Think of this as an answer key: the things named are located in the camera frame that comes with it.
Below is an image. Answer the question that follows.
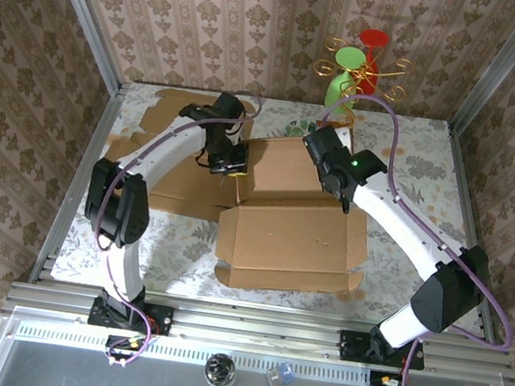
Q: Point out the brown cardboard box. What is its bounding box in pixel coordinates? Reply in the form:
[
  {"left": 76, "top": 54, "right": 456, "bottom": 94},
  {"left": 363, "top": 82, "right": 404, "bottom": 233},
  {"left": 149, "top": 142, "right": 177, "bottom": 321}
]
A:
[
  {"left": 209, "top": 126, "right": 383, "bottom": 307},
  {"left": 97, "top": 79, "right": 260, "bottom": 225}
]

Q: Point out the green plastic goblet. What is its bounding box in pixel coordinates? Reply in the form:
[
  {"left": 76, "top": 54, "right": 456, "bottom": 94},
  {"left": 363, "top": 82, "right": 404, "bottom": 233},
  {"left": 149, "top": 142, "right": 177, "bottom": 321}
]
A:
[{"left": 321, "top": 43, "right": 369, "bottom": 120}]

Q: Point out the floral print tablecloth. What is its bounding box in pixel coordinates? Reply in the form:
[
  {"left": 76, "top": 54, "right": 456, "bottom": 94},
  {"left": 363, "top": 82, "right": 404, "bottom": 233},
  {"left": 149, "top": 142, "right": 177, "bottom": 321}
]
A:
[{"left": 49, "top": 69, "right": 515, "bottom": 341}]

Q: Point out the red plastic goblet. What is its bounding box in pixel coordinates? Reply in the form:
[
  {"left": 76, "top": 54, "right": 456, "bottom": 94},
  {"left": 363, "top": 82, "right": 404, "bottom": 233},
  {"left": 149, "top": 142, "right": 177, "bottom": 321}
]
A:
[{"left": 350, "top": 27, "right": 391, "bottom": 99}]

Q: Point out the wide aluminium base beam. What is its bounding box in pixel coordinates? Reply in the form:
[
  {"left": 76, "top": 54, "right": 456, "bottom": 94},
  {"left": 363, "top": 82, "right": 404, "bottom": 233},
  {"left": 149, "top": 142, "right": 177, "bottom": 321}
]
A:
[{"left": 0, "top": 268, "right": 515, "bottom": 386}]

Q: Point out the shiny round metal object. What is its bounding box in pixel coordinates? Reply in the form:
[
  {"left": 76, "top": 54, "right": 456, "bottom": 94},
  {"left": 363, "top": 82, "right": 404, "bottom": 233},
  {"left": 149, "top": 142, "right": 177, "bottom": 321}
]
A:
[{"left": 201, "top": 350, "right": 240, "bottom": 386}]

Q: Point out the small clear blue cube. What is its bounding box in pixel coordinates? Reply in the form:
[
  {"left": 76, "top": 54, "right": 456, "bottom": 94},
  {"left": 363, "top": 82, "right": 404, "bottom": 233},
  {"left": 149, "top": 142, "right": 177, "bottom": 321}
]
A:
[{"left": 262, "top": 357, "right": 298, "bottom": 386}]

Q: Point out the thin black left gripper cable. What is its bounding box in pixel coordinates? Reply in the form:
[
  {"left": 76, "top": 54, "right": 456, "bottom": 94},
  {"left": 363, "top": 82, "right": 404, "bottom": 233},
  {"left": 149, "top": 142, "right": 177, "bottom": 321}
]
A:
[{"left": 192, "top": 145, "right": 217, "bottom": 172}]

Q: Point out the gold wire stand wooden base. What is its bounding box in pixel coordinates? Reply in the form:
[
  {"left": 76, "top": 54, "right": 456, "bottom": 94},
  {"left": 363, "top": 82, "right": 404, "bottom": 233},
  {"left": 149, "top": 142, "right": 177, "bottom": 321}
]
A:
[{"left": 302, "top": 34, "right": 416, "bottom": 162}]

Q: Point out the aluminium side rail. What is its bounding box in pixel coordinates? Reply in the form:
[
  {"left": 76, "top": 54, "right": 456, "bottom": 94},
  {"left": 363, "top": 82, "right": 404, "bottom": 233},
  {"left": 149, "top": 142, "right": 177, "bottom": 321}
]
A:
[
  {"left": 28, "top": 73, "right": 126, "bottom": 294},
  {"left": 419, "top": 123, "right": 515, "bottom": 345}
]

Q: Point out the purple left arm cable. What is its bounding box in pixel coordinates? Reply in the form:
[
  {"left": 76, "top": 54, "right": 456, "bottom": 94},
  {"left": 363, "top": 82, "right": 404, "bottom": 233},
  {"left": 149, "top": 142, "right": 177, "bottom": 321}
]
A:
[{"left": 75, "top": 72, "right": 266, "bottom": 382}]

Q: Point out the slotted metal cable duct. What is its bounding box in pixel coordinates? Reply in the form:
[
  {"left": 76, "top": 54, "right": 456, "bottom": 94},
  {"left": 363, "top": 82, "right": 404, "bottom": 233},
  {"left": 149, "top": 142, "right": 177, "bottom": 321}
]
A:
[{"left": 11, "top": 318, "right": 373, "bottom": 386}]

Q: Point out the aluminium frame post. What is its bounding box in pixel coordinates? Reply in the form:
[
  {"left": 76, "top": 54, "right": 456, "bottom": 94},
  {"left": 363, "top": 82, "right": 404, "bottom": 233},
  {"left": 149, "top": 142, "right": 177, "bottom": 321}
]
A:
[
  {"left": 447, "top": 0, "right": 515, "bottom": 140},
  {"left": 19, "top": 0, "right": 137, "bottom": 96}
]

